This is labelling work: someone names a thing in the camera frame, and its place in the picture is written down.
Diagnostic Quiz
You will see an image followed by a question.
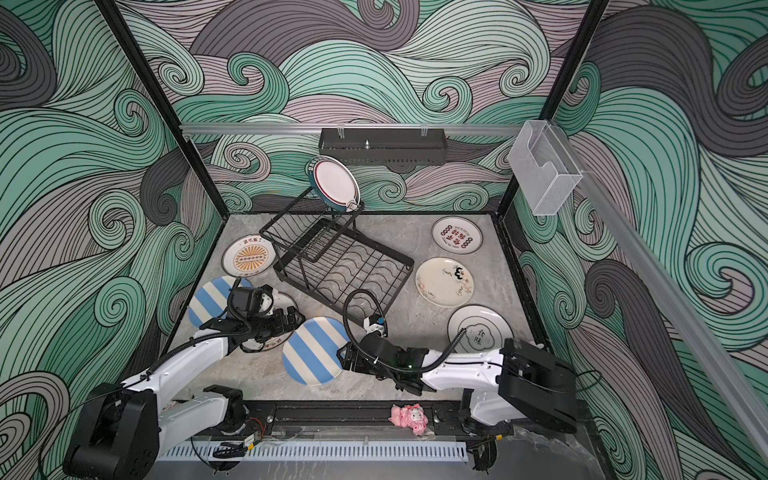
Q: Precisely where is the blue striped plate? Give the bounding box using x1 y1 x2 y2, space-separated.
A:
282 317 349 386
186 275 251 327

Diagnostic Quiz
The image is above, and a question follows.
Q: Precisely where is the black wire dish rack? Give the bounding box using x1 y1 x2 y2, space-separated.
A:
259 208 414 324

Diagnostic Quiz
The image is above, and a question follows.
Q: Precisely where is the green rimmed white plate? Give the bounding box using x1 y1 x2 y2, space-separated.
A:
308 155 361 213

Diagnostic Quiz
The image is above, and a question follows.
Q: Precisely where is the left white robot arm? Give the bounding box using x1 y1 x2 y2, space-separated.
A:
63 285 306 479

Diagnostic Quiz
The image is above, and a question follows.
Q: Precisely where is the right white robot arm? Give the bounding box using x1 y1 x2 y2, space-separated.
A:
337 288 602 434

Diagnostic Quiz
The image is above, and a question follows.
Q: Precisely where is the orange sunburst plate near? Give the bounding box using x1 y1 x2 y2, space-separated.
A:
260 292 297 351

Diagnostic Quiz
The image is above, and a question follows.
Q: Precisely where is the orange sunburst plate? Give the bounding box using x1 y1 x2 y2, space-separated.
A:
260 292 297 351
221 234 277 277

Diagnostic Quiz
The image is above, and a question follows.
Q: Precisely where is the orange sunburst plate far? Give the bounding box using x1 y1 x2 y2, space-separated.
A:
221 234 277 277

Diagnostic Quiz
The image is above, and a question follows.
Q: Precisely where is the pink plush toy centre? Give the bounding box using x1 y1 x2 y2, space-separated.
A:
389 404 428 436

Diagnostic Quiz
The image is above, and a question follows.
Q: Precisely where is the cream cartoon plate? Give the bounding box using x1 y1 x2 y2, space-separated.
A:
415 257 475 308

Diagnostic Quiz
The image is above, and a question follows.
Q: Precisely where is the black rimmed white plate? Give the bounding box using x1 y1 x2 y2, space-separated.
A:
447 305 515 353

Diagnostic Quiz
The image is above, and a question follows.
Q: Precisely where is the red patterned white plate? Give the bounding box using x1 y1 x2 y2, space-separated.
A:
431 216 484 254

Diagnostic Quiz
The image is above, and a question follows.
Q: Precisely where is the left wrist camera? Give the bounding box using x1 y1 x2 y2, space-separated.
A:
256 285 274 315

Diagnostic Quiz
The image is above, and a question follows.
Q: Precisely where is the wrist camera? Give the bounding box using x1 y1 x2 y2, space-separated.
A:
363 314 388 338
256 285 274 315

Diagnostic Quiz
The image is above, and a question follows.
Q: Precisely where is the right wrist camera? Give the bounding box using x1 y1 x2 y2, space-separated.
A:
363 314 388 338

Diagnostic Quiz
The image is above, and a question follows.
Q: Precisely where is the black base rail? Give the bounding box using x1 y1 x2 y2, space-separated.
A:
155 398 595 438

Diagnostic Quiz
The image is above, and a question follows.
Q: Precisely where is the white slotted cable duct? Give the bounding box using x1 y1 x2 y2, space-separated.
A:
158 440 469 463

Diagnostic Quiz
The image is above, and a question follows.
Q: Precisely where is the black perforated wall shelf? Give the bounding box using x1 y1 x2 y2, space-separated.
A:
318 129 448 168

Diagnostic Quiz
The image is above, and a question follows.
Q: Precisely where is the aluminium rail back wall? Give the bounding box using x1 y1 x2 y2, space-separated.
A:
179 122 522 137

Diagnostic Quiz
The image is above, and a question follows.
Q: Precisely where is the aluminium rail wall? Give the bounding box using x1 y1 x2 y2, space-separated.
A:
550 124 767 460
179 122 522 137

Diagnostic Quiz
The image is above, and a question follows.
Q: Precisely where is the clear acrylic wall holder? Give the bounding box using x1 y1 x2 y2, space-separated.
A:
507 120 583 216

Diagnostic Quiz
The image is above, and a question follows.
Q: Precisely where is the aluminium rail right wall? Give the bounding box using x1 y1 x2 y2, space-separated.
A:
550 124 767 460

